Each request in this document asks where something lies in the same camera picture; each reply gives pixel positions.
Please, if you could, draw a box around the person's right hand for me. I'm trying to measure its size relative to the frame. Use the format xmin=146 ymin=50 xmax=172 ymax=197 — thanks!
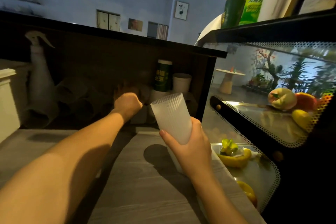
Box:
xmin=159 ymin=117 xmax=212 ymax=181

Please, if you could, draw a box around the person's left hand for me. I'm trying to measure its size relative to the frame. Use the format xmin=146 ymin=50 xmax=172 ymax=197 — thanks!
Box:
xmin=113 ymin=92 xmax=143 ymax=123

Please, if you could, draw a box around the ribbed frosted plastic cup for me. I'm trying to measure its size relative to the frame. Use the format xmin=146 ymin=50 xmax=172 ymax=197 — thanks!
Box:
xmin=150 ymin=93 xmax=193 ymax=145

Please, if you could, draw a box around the person's right forearm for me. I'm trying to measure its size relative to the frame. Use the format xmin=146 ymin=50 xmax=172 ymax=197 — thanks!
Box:
xmin=191 ymin=171 xmax=248 ymax=224

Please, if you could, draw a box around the person's left forearm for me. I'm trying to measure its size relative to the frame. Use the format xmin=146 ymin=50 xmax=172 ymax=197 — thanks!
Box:
xmin=0 ymin=109 xmax=126 ymax=224

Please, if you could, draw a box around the green star fruit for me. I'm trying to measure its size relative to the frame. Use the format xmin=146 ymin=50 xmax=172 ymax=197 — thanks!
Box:
xmin=220 ymin=139 xmax=239 ymax=156

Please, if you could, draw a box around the white paper cup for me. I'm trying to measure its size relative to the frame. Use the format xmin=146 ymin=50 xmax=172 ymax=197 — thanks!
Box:
xmin=172 ymin=73 xmax=192 ymax=94

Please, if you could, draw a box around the dark green canister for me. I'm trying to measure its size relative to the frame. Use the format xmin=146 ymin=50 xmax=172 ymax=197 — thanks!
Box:
xmin=154 ymin=60 xmax=173 ymax=92

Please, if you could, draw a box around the yellow banana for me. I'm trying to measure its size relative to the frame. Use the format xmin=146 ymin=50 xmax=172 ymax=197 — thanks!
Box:
xmin=217 ymin=148 xmax=252 ymax=168

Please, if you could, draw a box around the orange fruit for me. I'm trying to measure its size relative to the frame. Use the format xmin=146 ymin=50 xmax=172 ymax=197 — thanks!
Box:
xmin=236 ymin=181 xmax=258 ymax=208

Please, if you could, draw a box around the dark wooden counter shelf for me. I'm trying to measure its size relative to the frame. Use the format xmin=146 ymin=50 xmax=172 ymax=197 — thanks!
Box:
xmin=0 ymin=11 xmax=228 ymax=130

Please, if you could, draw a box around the black glass display case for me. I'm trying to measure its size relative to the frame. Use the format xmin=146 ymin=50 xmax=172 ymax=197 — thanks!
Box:
xmin=195 ymin=9 xmax=336 ymax=224

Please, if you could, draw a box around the pale peach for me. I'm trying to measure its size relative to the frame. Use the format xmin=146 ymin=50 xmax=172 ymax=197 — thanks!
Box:
xmin=267 ymin=88 xmax=298 ymax=111

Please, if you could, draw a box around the yellow lemon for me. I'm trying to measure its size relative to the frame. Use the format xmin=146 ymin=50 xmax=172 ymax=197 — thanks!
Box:
xmin=291 ymin=109 xmax=312 ymax=130

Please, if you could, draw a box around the white spray bottle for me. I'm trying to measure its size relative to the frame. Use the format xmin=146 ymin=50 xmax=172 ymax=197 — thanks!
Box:
xmin=25 ymin=31 xmax=59 ymax=128

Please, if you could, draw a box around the red peach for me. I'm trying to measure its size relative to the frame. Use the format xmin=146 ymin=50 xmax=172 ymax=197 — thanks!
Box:
xmin=295 ymin=92 xmax=319 ymax=112

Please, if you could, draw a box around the dark green white-lidded cup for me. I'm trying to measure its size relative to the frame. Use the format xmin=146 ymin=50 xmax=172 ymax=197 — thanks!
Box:
xmin=221 ymin=0 xmax=248 ymax=29

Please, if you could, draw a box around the white cabinet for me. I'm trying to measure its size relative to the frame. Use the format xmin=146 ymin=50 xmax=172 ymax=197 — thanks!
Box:
xmin=0 ymin=59 xmax=31 ymax=143

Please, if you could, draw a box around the striped wall frame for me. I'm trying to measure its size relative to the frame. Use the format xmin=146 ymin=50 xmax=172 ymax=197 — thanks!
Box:
xmin=147 ymin=21 xmax=169 ymax=40

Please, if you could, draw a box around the portrait wall photo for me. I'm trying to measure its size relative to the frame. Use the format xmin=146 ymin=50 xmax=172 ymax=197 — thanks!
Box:
xmin=128 ymin=18 xmax=143 ymax=32

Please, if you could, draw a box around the framed wall picture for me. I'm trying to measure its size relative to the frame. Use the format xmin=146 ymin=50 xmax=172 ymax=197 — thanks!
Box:
xmin=174 ymin=1 xmax=189 ymax=21

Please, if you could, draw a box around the double panel wall frame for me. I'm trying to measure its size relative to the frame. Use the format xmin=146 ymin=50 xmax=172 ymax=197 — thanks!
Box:
xmin=96 ymin=9 xmax=121 ymax=32

